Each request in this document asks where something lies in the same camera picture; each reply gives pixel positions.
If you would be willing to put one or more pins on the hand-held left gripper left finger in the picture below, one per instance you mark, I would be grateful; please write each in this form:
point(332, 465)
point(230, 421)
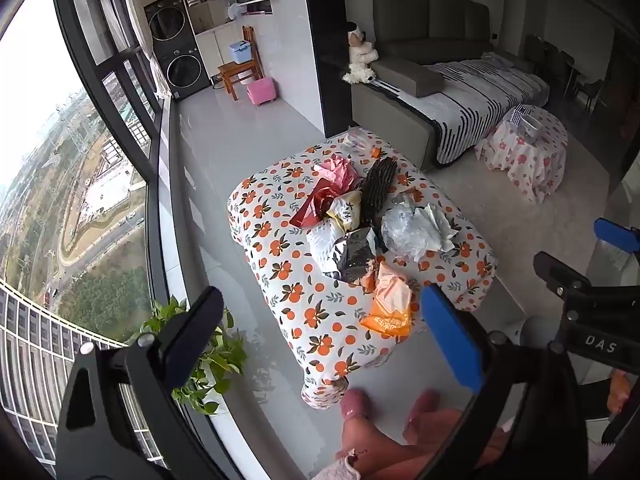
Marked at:
point(200, 330)

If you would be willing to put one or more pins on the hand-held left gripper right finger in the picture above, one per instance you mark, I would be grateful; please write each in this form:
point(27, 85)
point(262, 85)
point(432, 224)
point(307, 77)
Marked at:
point(450, 332)

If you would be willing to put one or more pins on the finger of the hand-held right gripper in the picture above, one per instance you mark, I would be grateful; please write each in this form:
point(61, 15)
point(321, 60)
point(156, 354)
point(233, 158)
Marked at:
point(557, 270)
point(617, 235)

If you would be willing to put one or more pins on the orange plastic bag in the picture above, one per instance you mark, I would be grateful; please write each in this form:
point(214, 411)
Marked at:
point(390, 305)

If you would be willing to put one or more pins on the white paper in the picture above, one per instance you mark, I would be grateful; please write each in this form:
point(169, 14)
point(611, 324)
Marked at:
point(440, 227)

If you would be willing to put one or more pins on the clear plastic bag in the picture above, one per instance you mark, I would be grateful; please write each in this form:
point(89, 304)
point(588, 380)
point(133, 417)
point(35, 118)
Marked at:
point(400, 230)

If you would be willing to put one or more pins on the silver foil bag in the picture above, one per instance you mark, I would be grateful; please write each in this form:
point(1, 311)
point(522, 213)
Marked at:
point(355, 255)

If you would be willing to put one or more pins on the yellow and white plastic bag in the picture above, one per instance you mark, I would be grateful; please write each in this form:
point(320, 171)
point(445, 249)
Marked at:
point(345, 210)

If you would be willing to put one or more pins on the red foil wrapper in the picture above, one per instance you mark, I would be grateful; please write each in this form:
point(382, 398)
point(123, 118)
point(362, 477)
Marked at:
point(310, 210)

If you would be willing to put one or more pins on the small orange wrapper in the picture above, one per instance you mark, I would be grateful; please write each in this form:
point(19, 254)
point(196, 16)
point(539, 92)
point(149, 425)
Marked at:
point(376, 151)

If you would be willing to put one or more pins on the clear plastic wrapper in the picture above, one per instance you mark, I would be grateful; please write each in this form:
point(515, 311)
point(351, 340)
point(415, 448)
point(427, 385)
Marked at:
point(357, 140)

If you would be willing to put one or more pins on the person's right hand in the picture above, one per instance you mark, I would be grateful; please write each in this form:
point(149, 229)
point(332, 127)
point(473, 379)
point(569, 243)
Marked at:
point(619, 392)

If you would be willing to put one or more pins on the green potted plant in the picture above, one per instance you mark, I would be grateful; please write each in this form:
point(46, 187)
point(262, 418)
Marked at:
point(220, 360)

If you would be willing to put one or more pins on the person's right leg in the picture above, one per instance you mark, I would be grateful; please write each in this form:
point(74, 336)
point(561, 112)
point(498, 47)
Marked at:
point(440, 435)

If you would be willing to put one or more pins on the person's leg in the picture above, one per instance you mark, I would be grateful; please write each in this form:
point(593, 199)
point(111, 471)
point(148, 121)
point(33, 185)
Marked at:
point(370, 445)
point(440, 435)

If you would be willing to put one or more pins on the orange fruit print table cloth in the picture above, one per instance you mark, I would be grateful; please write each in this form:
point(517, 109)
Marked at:
point(280, 260)

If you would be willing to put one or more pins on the red floral table cloth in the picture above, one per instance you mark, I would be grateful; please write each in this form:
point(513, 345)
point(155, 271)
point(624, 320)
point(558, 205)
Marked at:
point(525, 160)

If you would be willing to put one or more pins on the person's left leg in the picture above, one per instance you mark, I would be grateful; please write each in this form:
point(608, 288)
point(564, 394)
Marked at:
point(370, 445)

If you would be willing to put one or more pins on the clear plastic container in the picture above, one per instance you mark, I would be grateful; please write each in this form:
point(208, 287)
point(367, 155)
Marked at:
point(527, 120)

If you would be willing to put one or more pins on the grey sofa cushion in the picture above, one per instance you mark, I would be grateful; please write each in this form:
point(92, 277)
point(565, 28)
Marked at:
point(410, 77)

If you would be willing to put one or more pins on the pink stool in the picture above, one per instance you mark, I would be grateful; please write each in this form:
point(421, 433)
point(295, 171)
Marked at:
point(261, 91)

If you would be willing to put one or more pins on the black washing machine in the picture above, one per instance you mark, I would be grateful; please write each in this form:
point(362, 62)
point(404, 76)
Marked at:
point(180, 72)

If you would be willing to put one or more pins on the wooden chair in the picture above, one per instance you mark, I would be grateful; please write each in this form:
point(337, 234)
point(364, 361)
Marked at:
point(235, 72)

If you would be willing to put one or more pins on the white plush dog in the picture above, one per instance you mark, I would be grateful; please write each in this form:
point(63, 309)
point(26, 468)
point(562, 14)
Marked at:
point(360, 74)

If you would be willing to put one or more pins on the grey sofa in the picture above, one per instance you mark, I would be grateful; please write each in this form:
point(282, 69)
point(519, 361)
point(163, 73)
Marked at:
point(450, 15)

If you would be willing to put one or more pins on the white cabinet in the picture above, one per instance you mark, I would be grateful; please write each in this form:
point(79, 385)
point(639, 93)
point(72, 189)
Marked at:
point(210, 52)

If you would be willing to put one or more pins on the light blue storage box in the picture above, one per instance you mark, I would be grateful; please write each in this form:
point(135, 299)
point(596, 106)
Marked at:
point(240, 52)

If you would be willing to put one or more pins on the white curtain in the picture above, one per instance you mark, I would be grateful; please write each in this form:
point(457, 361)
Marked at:
point(145, 50)

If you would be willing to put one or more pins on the beige teddy bear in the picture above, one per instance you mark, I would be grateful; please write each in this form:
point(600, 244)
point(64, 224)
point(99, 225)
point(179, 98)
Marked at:
point(362, 50)

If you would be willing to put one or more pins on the small white fan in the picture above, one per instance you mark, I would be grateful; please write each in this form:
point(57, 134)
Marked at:
point(235, 10)

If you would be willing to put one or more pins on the black window frame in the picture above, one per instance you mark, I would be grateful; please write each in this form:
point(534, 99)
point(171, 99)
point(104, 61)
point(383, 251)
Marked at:
point(125, 55)

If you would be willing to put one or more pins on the white wall rail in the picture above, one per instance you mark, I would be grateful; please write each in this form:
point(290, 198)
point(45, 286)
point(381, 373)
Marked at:
point(265, 0)

